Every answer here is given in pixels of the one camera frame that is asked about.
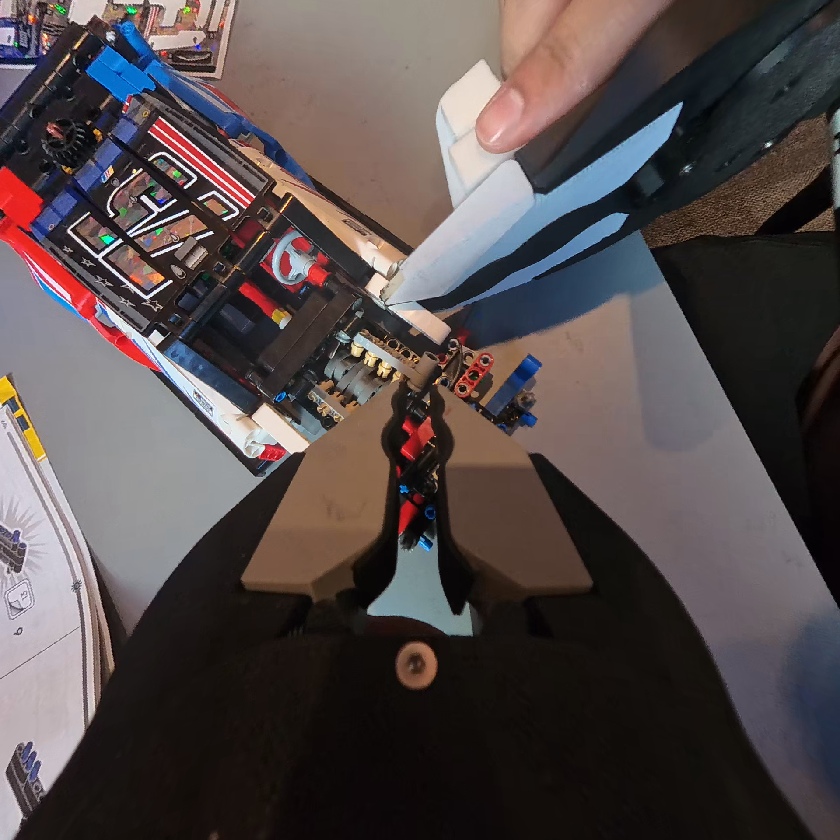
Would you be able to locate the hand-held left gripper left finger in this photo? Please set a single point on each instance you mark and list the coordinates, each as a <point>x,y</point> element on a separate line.
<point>321,518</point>

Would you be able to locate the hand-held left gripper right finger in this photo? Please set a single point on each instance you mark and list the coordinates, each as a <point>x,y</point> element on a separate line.
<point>518,525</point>

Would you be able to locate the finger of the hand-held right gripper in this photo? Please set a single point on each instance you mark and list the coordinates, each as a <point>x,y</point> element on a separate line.
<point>485,229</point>
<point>558,259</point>

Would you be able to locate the building instruction booklet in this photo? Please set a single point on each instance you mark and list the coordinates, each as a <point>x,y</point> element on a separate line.
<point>39,590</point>

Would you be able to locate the toy brick race car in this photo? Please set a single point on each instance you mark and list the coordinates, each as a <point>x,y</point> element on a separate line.
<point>164,216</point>

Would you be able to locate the grey desk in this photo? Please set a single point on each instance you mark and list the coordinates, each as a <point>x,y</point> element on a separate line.
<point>623,426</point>

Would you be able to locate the person's right hand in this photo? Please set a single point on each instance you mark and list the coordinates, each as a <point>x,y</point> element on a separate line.
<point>558,59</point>

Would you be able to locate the holographic sticker sheet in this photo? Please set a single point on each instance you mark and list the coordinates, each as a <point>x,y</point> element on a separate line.
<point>197,26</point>

